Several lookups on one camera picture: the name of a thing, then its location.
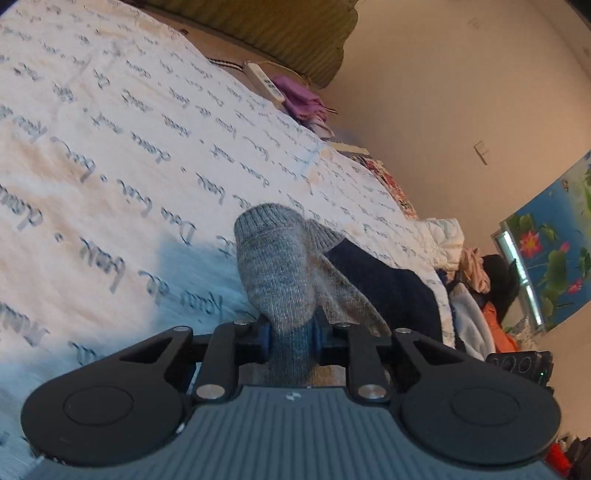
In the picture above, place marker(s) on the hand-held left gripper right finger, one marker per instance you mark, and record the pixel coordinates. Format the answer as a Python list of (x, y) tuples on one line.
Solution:
[(317, 339)]

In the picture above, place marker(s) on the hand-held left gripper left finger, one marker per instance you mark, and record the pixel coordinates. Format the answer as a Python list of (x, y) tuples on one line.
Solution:
[(264, 339)]

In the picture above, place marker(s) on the grey knitted sock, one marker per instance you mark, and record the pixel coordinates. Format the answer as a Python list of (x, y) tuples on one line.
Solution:
[(344, 290), (277, 277)]

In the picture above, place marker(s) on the dark navy sock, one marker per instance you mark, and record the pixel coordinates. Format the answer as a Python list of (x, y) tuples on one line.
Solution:
[(392, 290)]

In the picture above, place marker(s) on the orange cloth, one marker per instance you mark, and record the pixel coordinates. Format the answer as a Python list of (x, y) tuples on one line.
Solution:
[(501, 330)]

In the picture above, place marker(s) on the light blue cloth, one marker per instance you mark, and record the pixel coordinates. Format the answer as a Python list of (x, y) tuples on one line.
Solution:
[(471, 323)]

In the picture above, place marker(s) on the black cloth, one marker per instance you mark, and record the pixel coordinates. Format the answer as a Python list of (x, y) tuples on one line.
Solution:
[(501, 286)]

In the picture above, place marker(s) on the red cloth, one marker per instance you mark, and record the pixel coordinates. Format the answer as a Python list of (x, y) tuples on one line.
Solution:
[(558, 457)]

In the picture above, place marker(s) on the pink cloth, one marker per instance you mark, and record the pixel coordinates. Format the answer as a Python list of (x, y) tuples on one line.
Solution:
[(473, 272)]

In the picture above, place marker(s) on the white quilted cloth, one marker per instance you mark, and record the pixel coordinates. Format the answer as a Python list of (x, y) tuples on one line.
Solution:
[(443, 242)]

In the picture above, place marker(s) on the floral printed cloth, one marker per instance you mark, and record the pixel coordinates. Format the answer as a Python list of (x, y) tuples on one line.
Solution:
[(388, 184)]

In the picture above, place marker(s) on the white script printed blanket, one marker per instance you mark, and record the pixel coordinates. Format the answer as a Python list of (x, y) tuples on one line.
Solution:
[(115, 161)]

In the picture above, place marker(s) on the purple cloth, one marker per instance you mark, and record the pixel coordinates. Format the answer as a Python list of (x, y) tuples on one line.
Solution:
[(300, 97)]

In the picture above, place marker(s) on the white power strip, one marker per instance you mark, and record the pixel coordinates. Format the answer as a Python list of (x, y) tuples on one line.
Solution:
[(265, 82)]

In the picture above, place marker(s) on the olive green striped cushion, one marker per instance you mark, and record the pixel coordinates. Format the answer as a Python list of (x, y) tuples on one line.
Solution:
[(277, 32)]

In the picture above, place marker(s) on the white frame strip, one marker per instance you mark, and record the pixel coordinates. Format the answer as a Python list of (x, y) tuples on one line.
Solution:
[(519, 272)]

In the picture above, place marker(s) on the lotus flower wall poster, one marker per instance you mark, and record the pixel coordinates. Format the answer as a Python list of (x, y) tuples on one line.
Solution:
[(558, 249)]

